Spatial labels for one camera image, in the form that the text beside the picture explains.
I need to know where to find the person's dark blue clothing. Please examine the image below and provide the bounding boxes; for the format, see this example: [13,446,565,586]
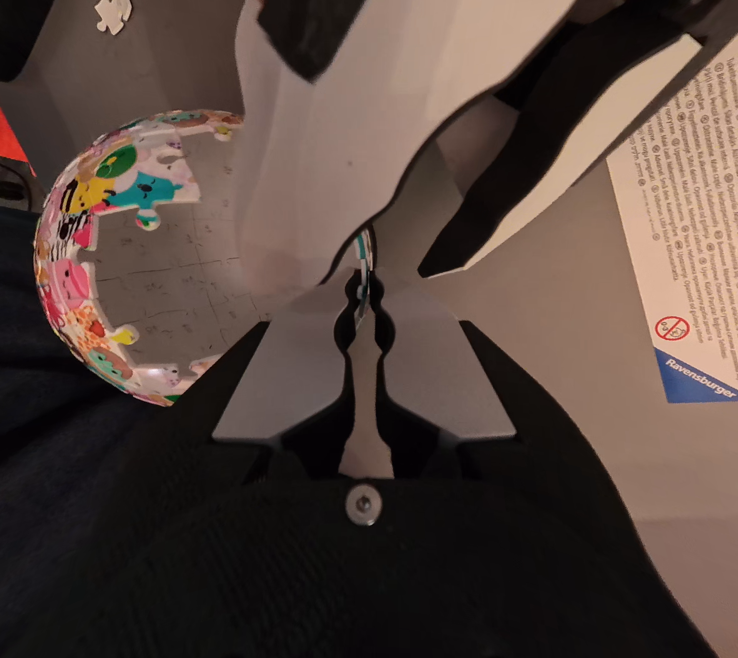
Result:
[0,205,191,526]

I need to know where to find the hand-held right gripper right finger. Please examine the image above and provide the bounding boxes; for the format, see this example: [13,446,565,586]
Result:
[374,268,518,478]

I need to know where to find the colourful puzzle piece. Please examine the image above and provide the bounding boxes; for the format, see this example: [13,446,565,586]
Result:
[353,228,377,324]

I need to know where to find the white instruction sheet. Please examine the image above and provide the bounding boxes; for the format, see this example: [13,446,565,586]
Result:
[605,18,738,405]

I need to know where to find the colourful puzzle ball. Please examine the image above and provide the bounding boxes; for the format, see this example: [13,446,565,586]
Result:
[33,109,273,408]

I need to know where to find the white puzzle piece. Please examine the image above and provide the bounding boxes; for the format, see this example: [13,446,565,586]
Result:
[94,0,133,36]

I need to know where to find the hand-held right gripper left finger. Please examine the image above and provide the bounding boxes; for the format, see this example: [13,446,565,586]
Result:
[212,266,359,478]

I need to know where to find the red object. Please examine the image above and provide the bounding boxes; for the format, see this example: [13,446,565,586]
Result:
[0,109,37,178]

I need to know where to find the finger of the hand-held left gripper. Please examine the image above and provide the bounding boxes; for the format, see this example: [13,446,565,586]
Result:
[418,0,738,275]
[235,0,613,291]

